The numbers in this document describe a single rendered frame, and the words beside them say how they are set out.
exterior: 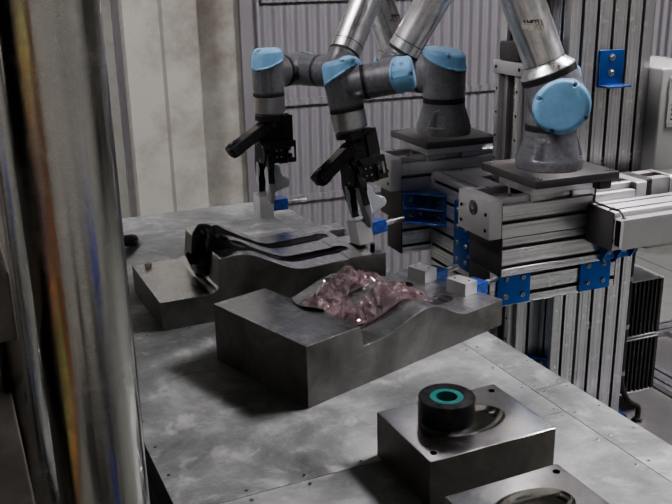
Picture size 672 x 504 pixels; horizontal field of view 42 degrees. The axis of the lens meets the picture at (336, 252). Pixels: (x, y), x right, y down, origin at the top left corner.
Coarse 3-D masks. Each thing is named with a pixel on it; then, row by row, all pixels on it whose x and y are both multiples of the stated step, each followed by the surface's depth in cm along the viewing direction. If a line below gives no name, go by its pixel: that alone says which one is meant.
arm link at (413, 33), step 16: (416, 0) 189; (432, 0) 187; (448, 0) 188; (416, 16) 188; (432, 16) 188; (400, 32) 191; (416, 32) 189; (432, 32) 191; (400, 48) 191; (416, 48) 191
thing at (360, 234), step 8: (360, 216) 194; (352, 224) 191; (360, 224) 190; (376, 224) 192; (384, 224) 192; (352, 232) 192; (360, 232) 190; (368, 232) 191; (376, 232) 192; (352, 240) 194; (360, 240) 190; (368, 240) 191
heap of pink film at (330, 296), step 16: (336, 272) 168; (352, 272) 166; (368, 272) 171; (320, 288) 163; (336, 288) 164; (352, 288) 165; (384, 288) 160; (400, 288) 159; (304, 304) 159; (320, 304) 158; (336, 304) 157; (352, 304) 157; (368, 304) 157; (384, 304) 156; (352, 320) 153; (368, 320) 154
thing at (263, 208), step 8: (256, 192) 214; (264, 192) 213; (256, 200) 212; (264, 200) 210; (280, 200) 212; (288, 200) 215; (296, 200) 216; (304, 200) 216; (256, 208) 212; (264, 208) 210; (272, 208) 211; (280, 208) 213; (288, 208) 214; (264, 216) 211; (272, 216) 212
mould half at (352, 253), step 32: (224, 256) 174; (256, 256) 176; (320, 256) 188; (352, 256) 186; (384, 256) 189; (160, 288) 178; (192, 288) 178; (224, 288) 175; (256, 288) 178; (288, 288) 181; (160, 320) 172; (192, 320) 174
